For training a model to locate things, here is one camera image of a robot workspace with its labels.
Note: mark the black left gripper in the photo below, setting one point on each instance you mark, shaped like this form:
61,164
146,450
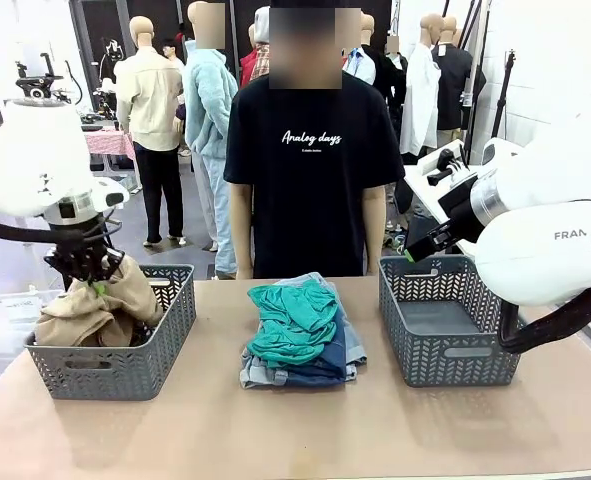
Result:
77,240

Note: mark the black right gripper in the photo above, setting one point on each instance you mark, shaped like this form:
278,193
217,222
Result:
457,207

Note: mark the beige top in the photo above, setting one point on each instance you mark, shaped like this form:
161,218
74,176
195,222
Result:
75,315

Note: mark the dark blue denim shorts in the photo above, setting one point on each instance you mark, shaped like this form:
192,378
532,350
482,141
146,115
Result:
325,360

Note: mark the green top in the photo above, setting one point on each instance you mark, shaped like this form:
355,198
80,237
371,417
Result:
285,325

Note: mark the light blue denim shorts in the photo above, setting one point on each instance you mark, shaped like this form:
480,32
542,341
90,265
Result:
255,375

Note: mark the person's left forearm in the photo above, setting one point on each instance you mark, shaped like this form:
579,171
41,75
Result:
376,245

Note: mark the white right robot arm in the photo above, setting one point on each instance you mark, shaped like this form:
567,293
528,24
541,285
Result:
540,250

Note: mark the person's right forearm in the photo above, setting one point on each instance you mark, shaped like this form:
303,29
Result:
242,245

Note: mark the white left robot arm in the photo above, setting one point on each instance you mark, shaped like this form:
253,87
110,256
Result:
30,150

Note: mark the person's right hand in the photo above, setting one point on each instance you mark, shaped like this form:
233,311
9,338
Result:
244,274

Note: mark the clear plastic storage box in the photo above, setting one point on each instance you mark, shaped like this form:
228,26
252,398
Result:
10,310

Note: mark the grey plastic basket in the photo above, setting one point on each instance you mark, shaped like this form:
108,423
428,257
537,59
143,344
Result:
455,370
115,370

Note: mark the person in black t-shirt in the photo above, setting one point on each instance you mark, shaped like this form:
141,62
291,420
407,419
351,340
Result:
315,200

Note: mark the table with pink checked cloth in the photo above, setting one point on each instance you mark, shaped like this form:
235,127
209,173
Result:
107,142

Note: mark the mannequin in white coat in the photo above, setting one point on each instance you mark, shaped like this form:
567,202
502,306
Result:
420,100

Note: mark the mannequin in black shirt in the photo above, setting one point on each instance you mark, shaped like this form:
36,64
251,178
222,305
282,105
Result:
452,85

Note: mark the black light stand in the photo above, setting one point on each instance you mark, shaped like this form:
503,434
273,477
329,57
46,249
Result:
505,90

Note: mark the mannequin in cream shirt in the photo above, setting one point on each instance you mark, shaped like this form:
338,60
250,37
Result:
147,100

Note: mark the mannequin in pale blue shirt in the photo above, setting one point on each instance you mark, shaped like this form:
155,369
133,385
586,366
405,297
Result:
362,67

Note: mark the mannequin in light blue fleece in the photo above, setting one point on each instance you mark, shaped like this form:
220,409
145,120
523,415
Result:
207,100

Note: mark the background person with glasses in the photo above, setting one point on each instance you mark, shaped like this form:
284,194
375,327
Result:
171,52

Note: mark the mannequin with plaid scarf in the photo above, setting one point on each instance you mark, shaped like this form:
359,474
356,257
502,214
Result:
260,60

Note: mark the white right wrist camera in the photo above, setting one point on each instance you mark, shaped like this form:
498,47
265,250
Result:
435,160

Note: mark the black camera tripod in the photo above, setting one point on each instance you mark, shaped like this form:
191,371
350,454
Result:
37,82

